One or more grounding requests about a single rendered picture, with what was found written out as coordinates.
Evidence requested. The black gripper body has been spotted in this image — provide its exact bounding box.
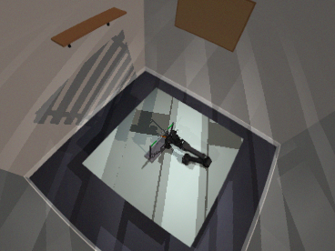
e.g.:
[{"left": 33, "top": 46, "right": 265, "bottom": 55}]
[{"left": 165, "top": 130, "right": 177, "bottom": 149}]

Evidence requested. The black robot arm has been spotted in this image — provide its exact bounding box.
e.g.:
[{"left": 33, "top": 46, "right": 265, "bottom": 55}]
[{"left": 165, "top": 134, "right": 212, "bottom": 168}]

